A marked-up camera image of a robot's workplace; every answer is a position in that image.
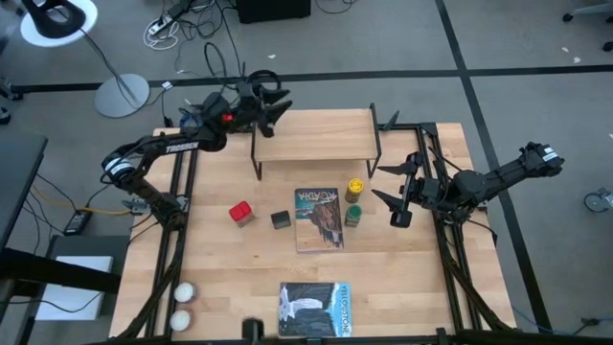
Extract Acadia picture book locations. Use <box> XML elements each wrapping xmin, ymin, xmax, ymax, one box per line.
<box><xmin>293</xmin><ymin>187</ymin><xmax>345</xmax><ymax>253</ymax></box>

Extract blue cable bundle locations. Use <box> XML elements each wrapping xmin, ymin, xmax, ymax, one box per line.
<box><xmin>179</xmin><ymin>110</ymin><xmax>208</xmax><ymax>129</ymax></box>

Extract Yellowstone picture book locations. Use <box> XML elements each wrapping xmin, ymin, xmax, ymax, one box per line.
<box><xmin>278</xmin><ymin>281</ymin><xmax>353</xmax><ymax>338</ymax></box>

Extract white power strip with cable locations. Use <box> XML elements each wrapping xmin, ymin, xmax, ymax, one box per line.
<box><xmin>142</xmin><ymin>12</ymin><xmax>182</xmax><ymax>52</ymax></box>

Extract grey cabinet white panel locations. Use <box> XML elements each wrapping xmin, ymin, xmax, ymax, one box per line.
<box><xmin>34</xmin><ymin>234</ymin><xmax>130</xmax><ymax>322</ymax></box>

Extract black power adapter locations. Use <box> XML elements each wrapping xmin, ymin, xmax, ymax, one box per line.
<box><xmin>166</xmin><ymin>0</ymin><xmax>195</xmax><ymax>19</ymax></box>
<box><xmin>63</xmin><ymin>209</ymin><xmax>93</xmax><ymax>236</ymax></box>

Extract black desk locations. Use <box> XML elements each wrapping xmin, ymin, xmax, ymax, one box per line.
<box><xmin>0</xmin><ymin>133</ymin><xmax>122</xmax><ymax>345</ymax></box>

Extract dark green black pepper tin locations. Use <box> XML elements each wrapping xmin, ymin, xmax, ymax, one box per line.
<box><xmin>270</xmin><ymin>209</ymin><xmax>292</xmax><ymax>231</ymax></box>

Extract wooden shelf black metal legs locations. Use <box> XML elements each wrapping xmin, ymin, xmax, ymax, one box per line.
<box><xmin>250</xmin><ymin>102</ymin><xmax>384</xmax><ymax>182</ymax></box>

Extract white round ball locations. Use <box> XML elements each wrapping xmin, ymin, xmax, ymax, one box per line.
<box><xmin>169</xmin><ymin>309</ymin><xmax>193</xmax><ymax>333</ymax></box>
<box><xmin>172</xmin><ymin>281</ymin><xmax>197</xmax><ymax>304</ymax></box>

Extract office chair wheeled base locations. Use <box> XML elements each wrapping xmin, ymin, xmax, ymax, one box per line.
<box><xmin>562</xmin><ymin>1</ymin><xmax>613</xmax><ymax>53</ymax></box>

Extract yellow cable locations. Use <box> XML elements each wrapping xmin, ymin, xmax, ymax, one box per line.
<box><xmin>31</xmin><ymin>184</ymin><xmax>131</xmax><ymax>217</ymax></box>

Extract coiled black cable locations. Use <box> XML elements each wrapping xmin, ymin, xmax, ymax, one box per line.
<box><xmin>245</xmin><ymin>69</ymin><xmax>283</xmax><ymax>97</ymax></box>

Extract green-lid oregano glass jar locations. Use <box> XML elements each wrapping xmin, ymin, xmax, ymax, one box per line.
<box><xmin>344</xmin><ymin>204</ymin><xmax>364</xmax><ymax>228</ymax></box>

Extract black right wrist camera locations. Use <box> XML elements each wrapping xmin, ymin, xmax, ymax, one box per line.
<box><xmin>389</xmin><ymin>209</ymin><xmax>414</xmax><ymax>230</ymax></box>

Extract white floor lamp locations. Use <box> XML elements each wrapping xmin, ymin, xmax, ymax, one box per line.
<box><xmin>19</xmin><ymin>0</ymin><xmax>151</xmax><ymax>119</ymax></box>

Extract black wheeled stand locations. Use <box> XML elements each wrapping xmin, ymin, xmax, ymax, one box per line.
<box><xmin>0</xmin><ymin>76</ymin><xmax>25</xmax><ymax>127</ymax></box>

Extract black box on floor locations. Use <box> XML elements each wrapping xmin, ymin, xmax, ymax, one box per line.
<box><xmin>236</xmin><ymin>0</ymin><xmax>312</xmax><ymax>25</ymax></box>

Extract black metal table frame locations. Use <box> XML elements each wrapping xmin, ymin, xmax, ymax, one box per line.
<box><xmin>95</xmin><ymin>122</ymin><xmax>519</xmax><ymax>345</ymax></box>

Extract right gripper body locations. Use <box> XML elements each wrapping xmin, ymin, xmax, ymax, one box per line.
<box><xmin>402</xmin><ymin>151</ymin><xmax>444</xmax><ymax>212</ymax></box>

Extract red smoked paprika tin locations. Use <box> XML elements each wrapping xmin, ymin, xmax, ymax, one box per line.
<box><xmin>228</xmin><ymin>200</ymin><xmax>256</xmax><ymax>228</ymax></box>

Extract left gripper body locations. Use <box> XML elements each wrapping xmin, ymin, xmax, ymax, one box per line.
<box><xmin>233</xmin><ymin>81</ymin><xmax>269</xmax><ymax>127</ymax></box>

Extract yellow-lid onion spice jar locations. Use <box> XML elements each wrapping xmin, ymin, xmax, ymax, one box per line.
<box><xmin>344</xmin><ymin>177</ymin><xmax>365</xmax><ymax>204</ymax></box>

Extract grey caster wheel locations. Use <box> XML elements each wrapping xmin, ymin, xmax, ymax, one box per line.
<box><xmin>583</xmin><ymin>188</ymin><xmax>613</xmax><ymax>214</ymax></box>

